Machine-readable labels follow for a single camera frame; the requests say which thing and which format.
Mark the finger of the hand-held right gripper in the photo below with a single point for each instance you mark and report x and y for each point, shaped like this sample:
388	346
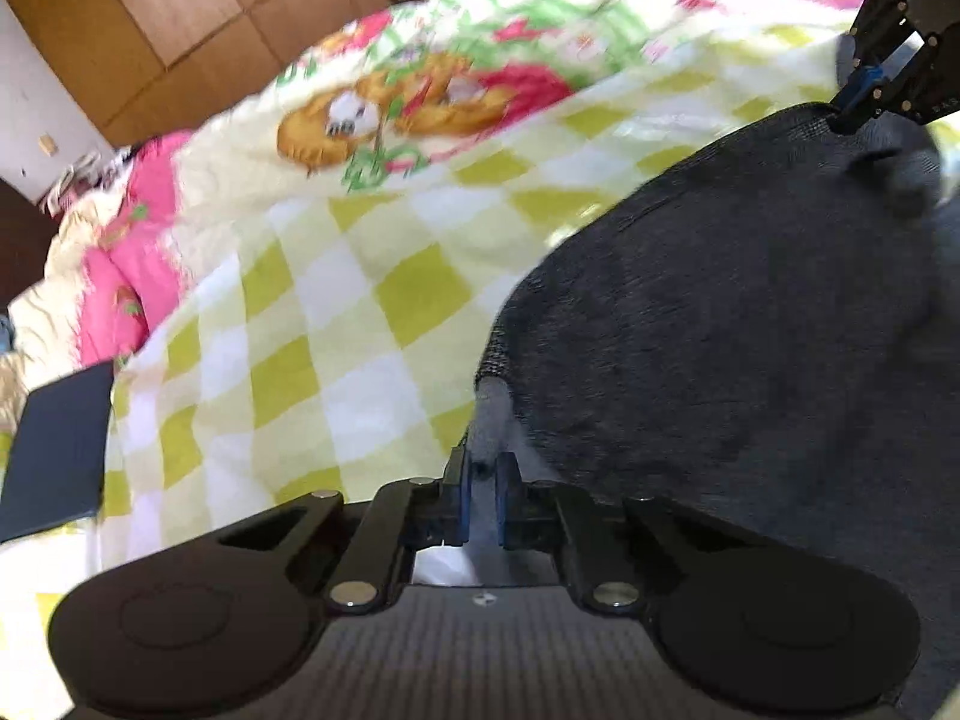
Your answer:
864	84
926	86

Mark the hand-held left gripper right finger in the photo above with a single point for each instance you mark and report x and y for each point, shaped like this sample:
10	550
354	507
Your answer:
505	499

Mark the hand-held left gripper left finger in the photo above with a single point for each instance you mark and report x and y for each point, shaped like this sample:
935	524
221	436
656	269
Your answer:
459	499

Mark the dark grey pants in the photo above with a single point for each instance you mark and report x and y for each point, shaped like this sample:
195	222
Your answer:
712	315

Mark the checked cartoon printed blanket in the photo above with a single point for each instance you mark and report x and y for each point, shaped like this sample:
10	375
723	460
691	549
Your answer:
337	300

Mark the blue cloth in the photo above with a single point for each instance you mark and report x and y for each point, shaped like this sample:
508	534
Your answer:
6	334

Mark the small white clutter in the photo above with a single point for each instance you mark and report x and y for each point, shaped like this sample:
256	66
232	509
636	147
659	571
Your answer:
79	176

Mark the dark brown cabinet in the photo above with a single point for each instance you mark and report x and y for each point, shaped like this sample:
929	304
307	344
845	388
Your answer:
22	240

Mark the brown wooden wardrobe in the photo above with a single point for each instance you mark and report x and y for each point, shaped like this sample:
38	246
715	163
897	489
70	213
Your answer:
187	22

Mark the beige wall socket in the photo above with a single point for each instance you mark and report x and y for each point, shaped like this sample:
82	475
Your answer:
47	143

